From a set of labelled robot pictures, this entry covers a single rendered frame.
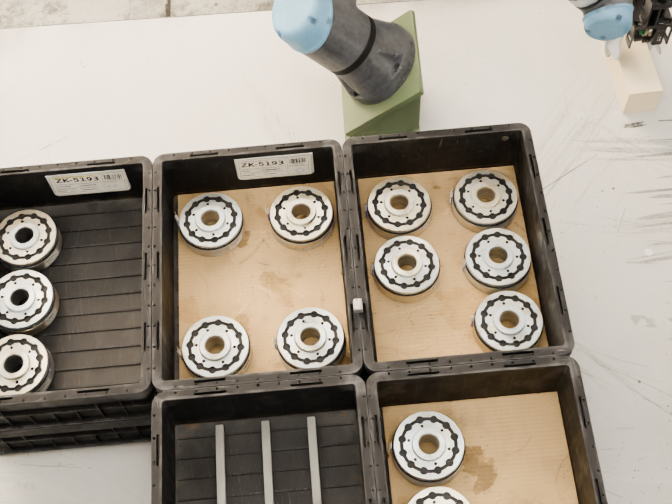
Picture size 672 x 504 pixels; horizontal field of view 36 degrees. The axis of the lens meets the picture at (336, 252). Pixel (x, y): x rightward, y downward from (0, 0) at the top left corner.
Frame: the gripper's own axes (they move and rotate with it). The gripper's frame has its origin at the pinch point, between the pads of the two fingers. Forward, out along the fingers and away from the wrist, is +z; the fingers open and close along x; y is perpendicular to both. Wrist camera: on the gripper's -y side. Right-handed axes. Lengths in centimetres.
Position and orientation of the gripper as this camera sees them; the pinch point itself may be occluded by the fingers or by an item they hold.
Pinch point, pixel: (627, 46)
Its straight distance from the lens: 205.0
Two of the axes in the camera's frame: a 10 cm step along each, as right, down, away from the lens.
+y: 1.2, 8.7, -4.7
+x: 9.9, -1.2, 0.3
